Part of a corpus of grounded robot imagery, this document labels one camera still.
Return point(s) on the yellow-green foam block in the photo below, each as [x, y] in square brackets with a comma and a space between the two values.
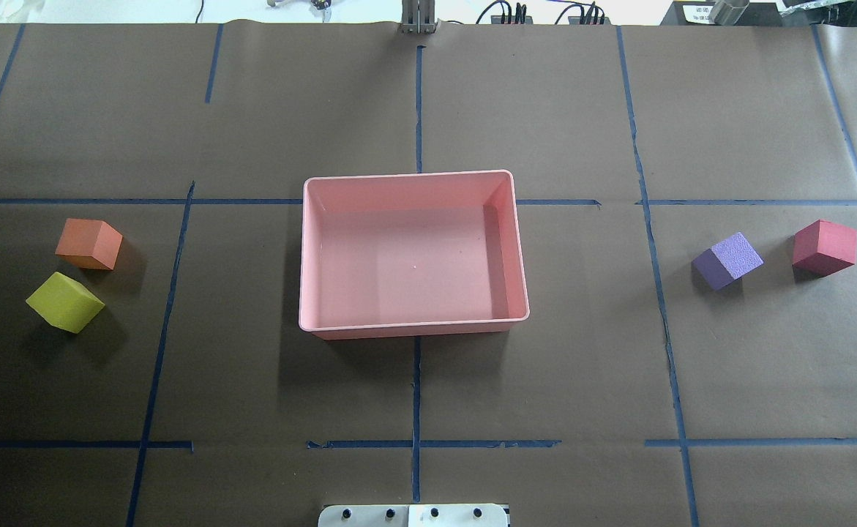
[65, 303]

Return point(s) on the red foam block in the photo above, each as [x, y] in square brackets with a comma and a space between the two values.
[824, 248]

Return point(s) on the pink plastic bin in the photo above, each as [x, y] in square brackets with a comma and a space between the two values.
[410, 255]

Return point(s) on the purple foam block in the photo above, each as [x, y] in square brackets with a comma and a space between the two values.
[727, 261]

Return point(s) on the orange foam block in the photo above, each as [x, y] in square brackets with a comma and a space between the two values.
[89, 244]

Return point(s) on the aluminium frame post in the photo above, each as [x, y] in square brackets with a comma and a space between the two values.
[418, 17]

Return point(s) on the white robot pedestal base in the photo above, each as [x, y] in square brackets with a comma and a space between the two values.
[470, 514]

